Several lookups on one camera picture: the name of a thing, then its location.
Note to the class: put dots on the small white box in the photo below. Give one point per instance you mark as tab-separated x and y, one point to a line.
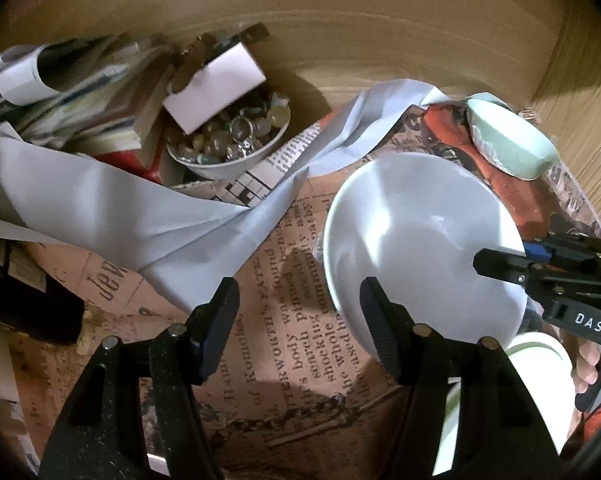
215	85

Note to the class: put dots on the newspaper print tablecloth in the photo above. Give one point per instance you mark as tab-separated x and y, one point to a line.
290	320

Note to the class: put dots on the stack of books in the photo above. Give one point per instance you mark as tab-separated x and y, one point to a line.
105	105

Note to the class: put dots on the person's orange pants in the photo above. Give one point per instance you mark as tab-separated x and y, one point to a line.
593	430

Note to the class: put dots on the bowl of glass pebbles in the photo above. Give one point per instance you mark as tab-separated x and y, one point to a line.
230	142

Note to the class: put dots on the dark bottle with gold label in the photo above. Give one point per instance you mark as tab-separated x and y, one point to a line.
20	300

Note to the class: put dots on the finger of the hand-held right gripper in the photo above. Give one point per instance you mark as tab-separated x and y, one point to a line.
500	265
570	250

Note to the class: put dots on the white plate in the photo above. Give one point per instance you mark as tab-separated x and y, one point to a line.
520	400

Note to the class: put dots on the red book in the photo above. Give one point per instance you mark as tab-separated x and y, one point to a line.
140	165

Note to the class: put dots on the mint green bowl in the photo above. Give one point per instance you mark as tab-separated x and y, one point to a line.
510	135

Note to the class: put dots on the white cloth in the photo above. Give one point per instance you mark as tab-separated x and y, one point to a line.
130	210

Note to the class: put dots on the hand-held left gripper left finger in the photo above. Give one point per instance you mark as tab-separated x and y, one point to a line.
209	340

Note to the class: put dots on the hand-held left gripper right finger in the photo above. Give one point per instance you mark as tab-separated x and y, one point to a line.
380	325

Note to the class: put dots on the plain white bowl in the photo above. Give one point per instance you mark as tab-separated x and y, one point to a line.
420	240

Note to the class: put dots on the person's right hand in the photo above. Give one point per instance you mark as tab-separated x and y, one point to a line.
586	367

